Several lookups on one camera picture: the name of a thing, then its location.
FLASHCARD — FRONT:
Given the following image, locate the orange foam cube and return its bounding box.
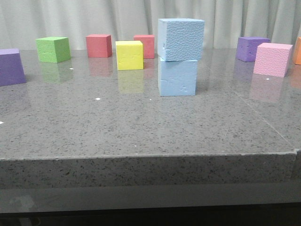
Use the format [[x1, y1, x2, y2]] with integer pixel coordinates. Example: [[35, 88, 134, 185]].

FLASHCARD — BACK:
[[293, 36, 301, 65]]

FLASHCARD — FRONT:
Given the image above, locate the pink foam cube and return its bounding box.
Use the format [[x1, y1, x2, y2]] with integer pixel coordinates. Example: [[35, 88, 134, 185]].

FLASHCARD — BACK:
[[253, 43, 293, 78]]

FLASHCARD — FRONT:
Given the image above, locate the red foam cube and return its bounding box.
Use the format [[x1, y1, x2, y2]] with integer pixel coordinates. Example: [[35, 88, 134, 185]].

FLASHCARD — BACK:
[[86, 34, 112, 57], [133, 35, 155, 59]]

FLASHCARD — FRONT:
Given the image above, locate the white curtain backdrop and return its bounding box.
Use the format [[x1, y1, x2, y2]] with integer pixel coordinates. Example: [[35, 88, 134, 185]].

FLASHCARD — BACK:
[[0, 0, 301, 50]]

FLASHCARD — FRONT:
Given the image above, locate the light blue foam cube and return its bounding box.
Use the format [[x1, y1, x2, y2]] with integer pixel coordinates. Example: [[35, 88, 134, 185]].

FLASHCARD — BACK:
[[157, 18, 205, 61], [158, 56, 198, 96]]

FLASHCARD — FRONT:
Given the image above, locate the yellow foam cube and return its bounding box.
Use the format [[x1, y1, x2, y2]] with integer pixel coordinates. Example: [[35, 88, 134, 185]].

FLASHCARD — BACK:
[[115, 40, 143, 70]]

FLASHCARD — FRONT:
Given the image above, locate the green foam cube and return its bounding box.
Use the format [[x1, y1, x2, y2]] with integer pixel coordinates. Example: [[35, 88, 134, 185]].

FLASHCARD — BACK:
[[36, 37, 71, 63]]

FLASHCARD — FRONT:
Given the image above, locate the purple foam cube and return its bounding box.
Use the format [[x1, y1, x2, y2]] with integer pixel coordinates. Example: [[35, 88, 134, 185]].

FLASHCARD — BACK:
[[236, 36, 271, 62], [0, 48, 26, 86]]

